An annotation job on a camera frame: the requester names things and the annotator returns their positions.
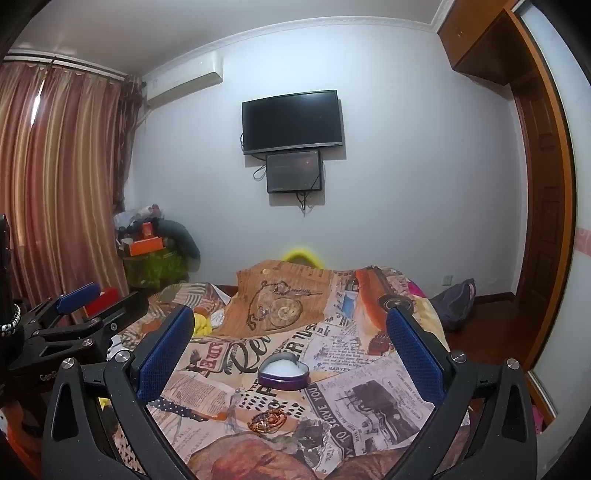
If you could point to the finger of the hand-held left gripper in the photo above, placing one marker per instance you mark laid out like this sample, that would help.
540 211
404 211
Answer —
127 311
81 296

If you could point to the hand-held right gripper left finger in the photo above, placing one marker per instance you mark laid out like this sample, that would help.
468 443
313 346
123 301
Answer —
161 364

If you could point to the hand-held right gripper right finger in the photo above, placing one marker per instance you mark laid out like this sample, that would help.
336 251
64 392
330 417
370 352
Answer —
415 357

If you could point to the purple heart-shaped tin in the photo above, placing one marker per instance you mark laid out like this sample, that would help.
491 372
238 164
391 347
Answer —
277 383

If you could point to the pile of jewellery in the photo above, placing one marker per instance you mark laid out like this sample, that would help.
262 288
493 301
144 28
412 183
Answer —
268 422

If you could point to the red flat box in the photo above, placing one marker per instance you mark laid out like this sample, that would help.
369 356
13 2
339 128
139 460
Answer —
104 300

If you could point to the yellow cloth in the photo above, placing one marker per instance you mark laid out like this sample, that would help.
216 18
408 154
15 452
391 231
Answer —
202 323

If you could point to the orange box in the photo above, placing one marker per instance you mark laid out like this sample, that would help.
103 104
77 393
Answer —
145 247

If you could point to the dark purple bag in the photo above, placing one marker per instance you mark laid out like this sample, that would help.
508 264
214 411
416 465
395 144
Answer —
455 302

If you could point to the orange cloth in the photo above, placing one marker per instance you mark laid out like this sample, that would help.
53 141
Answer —
18 434

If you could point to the dark green jacket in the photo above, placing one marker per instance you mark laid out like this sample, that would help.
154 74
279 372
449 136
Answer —
180 237

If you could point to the printed newspaper pattern blanket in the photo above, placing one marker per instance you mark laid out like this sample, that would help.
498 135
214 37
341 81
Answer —
323 346

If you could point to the pile of assorted clutter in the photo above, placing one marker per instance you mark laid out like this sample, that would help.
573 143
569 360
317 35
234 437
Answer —
134 217

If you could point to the striped brown curtain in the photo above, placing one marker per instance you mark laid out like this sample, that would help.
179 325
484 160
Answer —
69 184

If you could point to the yellow plastic stool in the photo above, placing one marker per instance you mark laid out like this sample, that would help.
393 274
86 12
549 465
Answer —
300 253

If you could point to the wooden door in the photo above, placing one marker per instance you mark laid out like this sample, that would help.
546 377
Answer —
545 207

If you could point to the white air conditioner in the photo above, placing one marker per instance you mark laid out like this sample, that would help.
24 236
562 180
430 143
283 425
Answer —
184 81

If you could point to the white wardrobe sliding door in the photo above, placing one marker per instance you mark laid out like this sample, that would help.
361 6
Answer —
570 115

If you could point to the wooden overhead cabinet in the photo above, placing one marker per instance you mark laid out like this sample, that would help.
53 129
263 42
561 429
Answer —
480 41

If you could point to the small black wall monitor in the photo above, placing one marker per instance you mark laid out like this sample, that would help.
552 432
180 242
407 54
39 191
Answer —
293 170

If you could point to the black wall television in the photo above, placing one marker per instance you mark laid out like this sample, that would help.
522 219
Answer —
291 120

